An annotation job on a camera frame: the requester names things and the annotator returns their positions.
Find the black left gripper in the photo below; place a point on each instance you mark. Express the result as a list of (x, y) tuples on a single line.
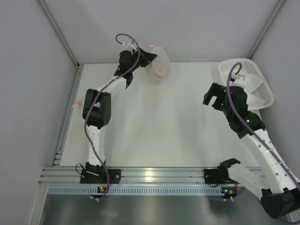
[(143, 58)]

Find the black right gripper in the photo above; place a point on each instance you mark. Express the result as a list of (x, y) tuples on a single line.
[(214, 97)]

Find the white mesh laundry bag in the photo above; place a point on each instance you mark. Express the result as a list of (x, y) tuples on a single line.
[(160, 66), (78, 104)]

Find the white cloth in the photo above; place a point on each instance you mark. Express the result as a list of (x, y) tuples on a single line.
[(253, 83)]

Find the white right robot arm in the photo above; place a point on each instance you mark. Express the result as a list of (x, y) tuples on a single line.
[(279, 190)]

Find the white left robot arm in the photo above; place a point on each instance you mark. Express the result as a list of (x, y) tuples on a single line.
[(97, 111)]

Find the white plastic basket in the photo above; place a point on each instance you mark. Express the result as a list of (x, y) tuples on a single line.
[(248, 67)]

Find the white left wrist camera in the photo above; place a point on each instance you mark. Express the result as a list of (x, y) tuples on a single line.
[(129, 45)]

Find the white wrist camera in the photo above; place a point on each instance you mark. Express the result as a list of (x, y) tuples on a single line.
[(129, 45), (239, 81)]

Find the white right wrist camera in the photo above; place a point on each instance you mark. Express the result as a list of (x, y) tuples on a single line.
[(239, 81)]

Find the aluminium frame post left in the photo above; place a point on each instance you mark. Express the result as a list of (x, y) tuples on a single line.
[(54, 25)]

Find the aluminium frame post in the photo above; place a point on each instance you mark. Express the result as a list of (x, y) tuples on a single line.
[(54, 25), (280, 4)]

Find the aluminium frame post right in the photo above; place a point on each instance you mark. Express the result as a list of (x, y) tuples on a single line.
[(280, 4)]

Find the white slotted cable duct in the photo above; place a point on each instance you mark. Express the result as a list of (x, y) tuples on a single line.
[(142, 190)]

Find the aluminium mounting rail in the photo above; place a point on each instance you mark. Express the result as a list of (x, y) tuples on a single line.
[(132, 176)]

